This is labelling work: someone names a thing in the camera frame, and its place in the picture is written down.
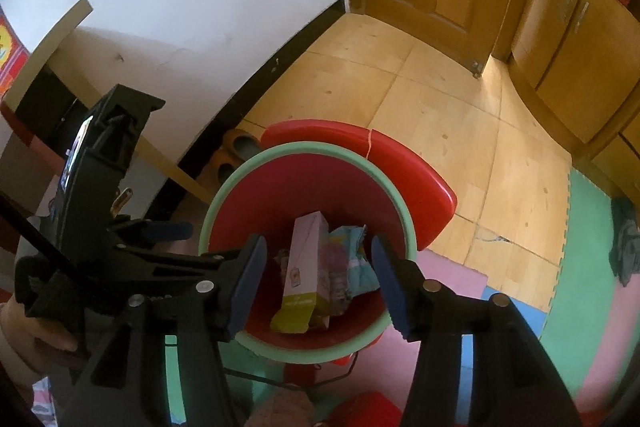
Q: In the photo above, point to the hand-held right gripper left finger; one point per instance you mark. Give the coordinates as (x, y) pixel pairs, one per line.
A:
(247, 282)

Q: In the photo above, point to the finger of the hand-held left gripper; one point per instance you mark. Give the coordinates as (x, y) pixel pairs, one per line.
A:
(175, 259)
(165, 230)

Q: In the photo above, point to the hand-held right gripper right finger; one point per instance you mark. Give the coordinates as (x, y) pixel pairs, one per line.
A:
(390, 287)

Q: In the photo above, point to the teal snack packet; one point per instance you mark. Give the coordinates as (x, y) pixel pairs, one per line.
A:
(355, 267)

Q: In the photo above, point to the green white carton box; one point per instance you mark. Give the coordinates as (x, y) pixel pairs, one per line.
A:
(300, 267)

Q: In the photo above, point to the red bin with green rim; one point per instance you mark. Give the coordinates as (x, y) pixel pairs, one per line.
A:
(300, 177)

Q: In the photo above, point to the person's left forearm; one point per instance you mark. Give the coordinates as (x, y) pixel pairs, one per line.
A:
(17, 369)

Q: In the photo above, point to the person's left hand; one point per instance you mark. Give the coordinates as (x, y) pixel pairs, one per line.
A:
(45, 332)

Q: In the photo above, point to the brown slipper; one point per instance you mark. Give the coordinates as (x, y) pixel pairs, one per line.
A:
(240, 144)
(225, 171)

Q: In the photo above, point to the red dotted slipper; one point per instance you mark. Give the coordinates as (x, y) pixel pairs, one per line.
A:
(365, 409)

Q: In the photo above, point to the pink fuzzy trouser leg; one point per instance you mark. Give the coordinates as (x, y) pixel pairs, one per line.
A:
(280, 412)

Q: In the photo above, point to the beige wooden desk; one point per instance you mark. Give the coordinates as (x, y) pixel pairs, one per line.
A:
(50, 42)

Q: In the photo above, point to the colourful foam floor mat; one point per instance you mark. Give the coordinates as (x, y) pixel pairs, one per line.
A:
(575, 332)

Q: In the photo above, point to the wooden cabinet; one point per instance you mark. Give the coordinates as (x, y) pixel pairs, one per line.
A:
(560, 47)

